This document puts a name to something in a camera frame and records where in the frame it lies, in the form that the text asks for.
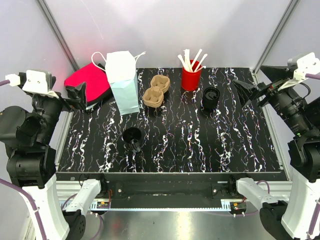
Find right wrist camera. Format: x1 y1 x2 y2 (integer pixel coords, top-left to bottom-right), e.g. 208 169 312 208
280 52 320 90

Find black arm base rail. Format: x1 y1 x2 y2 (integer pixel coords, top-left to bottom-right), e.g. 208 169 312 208
57 171 292 211

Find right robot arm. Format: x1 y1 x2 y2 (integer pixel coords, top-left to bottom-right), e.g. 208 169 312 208
227 80 320 240

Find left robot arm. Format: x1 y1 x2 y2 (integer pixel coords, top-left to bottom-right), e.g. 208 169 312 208
0 93 108 240

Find white wrapped straw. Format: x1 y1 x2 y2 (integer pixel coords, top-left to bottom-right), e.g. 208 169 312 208
194 53 208 73
183 48 193 73
191 48 204 68

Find red and black cloth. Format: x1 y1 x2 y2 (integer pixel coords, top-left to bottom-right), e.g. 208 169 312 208
64 63 113 110

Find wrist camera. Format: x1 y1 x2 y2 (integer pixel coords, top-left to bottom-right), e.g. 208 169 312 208
280 52 320 90
18 70 61 99

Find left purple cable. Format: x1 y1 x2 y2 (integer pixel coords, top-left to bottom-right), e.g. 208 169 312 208
0 74 21 88

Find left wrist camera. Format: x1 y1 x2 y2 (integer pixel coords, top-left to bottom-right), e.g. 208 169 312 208
18 70 61 99

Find red straw cup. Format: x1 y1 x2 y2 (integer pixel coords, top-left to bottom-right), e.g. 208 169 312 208
181 65 202 91

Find brown pulp cup carrier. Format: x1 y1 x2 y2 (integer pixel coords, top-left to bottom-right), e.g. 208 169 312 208
142 74 171 108

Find stack of black lids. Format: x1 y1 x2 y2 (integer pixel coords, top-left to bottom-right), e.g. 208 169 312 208
202 87 220 110

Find black coffee cup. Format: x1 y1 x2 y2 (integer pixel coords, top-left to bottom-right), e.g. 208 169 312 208
122 127 142 153

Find light blue paper bag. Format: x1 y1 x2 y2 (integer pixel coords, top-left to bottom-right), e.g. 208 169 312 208
91 50 146 116

